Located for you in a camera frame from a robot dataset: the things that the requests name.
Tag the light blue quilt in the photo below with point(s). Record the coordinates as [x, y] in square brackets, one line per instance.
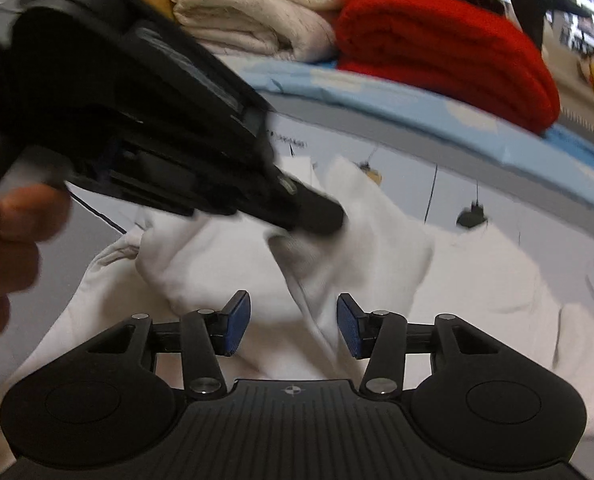
[402, 95]

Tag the white shirt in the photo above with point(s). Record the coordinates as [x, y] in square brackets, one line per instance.
[377, 270]

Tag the person's left hand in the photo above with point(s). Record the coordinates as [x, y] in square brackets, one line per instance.
[12, 240]

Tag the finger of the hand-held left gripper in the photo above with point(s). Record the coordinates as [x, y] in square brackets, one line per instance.
[312, 210]

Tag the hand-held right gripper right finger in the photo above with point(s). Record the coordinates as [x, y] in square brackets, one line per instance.
[349, 325]

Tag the red knitted blanket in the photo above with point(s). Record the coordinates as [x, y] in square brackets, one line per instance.
[437, 55]

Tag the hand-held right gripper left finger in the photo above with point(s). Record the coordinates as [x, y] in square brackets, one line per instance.
[238, 322]

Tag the cream folded blanket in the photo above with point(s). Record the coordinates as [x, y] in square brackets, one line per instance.
[257, 10]

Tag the printed bed sheet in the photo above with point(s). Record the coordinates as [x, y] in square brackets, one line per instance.
[502, 180]

